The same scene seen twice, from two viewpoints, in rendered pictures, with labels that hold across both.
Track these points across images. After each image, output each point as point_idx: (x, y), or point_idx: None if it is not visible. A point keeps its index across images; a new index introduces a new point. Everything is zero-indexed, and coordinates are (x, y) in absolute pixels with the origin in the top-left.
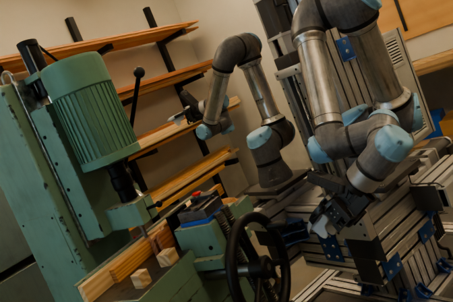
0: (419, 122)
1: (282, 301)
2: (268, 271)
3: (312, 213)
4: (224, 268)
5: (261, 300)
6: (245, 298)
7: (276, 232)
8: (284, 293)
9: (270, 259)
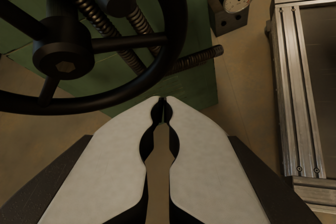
0: None
1: (128, 89)
2: (62, 73)
3: (1, 211)
4: None
5: (121, 58)
6: (157, 11)
7: None
8: (141, 82)
9: (76, 55)
